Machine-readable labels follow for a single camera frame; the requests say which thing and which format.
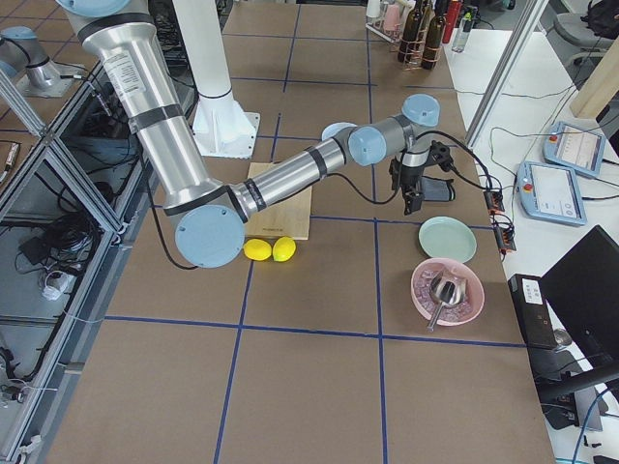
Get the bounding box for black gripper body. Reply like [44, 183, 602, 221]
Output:
[389, 158, 425, 199]

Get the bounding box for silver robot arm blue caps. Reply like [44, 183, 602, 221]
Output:
[63, 1, 440, 268]

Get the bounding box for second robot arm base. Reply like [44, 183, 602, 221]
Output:
[1, 26, 74, 98]

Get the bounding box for light green plate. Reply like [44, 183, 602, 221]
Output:
[418, 217, 477, 263]

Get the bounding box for folded grey cloth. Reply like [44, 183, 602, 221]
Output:
[422, 176, 457, 202]

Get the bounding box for pink bowl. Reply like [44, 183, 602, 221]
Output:
[410, 258, 485, 331]

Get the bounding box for metal scoop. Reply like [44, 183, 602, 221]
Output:
[427, 273, 467, 332]

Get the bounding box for bamboo cutting board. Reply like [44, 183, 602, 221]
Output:
[245, 162, 312, 241]

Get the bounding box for dark wine bottle left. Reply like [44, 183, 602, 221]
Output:
[398, 0, 426, 63]

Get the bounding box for dark wine bottle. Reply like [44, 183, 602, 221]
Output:
[398, 0, 426, 63]
[421, 1, 449, 71]

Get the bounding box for near teach pendant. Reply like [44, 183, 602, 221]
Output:
[516, 161, 587, 226]

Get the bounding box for teach pendant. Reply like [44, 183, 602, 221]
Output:
[516, 161, 587, 226]
[543, 121, 606, 178]

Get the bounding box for dark wine bottle right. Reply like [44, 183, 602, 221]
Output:
[421, 1, 449, 71]

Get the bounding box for upper yellow lemon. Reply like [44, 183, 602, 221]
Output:
[272, 236, 297, 262]

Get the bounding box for yellow lemon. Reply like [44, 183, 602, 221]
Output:
[272, 236, 297, 262]
[243, 239, 272, 261]

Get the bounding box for grey water bottle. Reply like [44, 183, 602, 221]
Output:
[452, 11, 475, 53]

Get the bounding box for lower yellow lemon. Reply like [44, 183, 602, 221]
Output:
[243, 239, 272, 261]

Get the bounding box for pink cup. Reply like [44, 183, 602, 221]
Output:
[383, 4, 400, 32]

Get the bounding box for far teach pendant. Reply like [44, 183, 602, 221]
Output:
[543, 121, 606, 178]

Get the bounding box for red bottle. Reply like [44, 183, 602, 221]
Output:
[442, 0, 463, 44]

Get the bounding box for black monitor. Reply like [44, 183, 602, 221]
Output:
[538, 225, 618, 402]

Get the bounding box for copper wire bottle rack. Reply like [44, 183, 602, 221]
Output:
[402, 10, 432, 69]

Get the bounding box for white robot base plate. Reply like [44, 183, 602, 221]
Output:
[192, 93, 260, 160]

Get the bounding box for aluminium frame post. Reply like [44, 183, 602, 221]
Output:
[465, 0, 548, 148]

